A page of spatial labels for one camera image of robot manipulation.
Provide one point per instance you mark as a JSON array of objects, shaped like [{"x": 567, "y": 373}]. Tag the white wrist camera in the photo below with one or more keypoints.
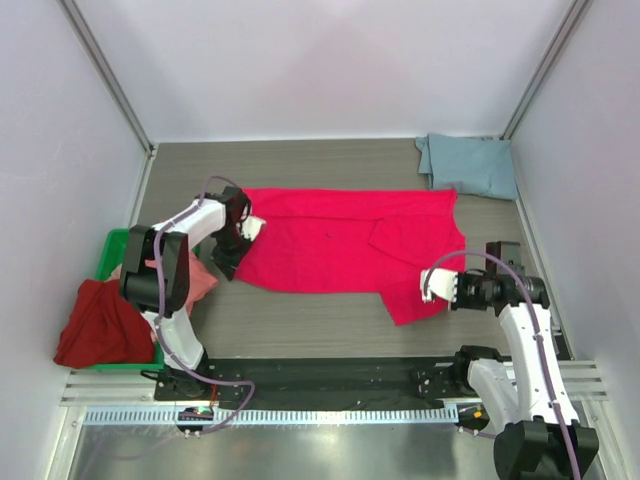
[
  {"x": 250, "y": 227},
  {"x": 438, "y": 283}
]

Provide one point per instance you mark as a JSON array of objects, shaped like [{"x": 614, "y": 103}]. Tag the salmon pink t shirt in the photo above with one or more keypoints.
[{"x": 201, "y": 282}]

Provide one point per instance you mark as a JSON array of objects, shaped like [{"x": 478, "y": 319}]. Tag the slotted white cable duct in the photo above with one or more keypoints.
[{"x": 199, "y": 416}]

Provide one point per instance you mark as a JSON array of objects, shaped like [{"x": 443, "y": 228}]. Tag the hot pink t shirt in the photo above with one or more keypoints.
[{"x": 319, "y": 241}]

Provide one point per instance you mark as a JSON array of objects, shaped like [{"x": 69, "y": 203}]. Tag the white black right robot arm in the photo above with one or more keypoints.
[{"x": 538, "y": 432}]

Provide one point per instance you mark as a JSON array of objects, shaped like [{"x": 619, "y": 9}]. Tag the green plastic bin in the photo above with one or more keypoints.
[{"x": 115, "y": 250}]

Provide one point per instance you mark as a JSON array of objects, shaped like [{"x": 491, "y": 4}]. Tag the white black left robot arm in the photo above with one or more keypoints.
[{"x": 155, "y": 273}]

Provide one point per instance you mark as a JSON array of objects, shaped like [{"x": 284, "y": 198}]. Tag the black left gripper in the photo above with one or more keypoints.
[{"x": 228, "y": 263}]

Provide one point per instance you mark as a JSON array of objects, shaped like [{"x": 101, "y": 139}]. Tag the dark red t shirt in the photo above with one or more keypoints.
[{"x": 74, "y": 339}]

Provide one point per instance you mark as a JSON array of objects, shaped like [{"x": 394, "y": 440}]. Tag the folded blue t shirt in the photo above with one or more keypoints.
[{"x": 470, "y": 166}]

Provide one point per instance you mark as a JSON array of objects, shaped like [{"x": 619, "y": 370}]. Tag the aluminium frame rail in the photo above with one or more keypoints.
[{"x": 104, "y": 387}]

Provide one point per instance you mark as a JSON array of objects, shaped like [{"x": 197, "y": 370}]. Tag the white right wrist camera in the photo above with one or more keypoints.
[{"x": 438, "y": 283}]

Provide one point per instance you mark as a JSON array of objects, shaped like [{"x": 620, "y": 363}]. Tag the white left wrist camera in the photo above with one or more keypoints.
[{"x": 250, "y": 227}]

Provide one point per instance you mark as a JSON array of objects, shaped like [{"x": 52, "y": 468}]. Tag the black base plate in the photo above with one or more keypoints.
[{"x": 327, "y": 384}]

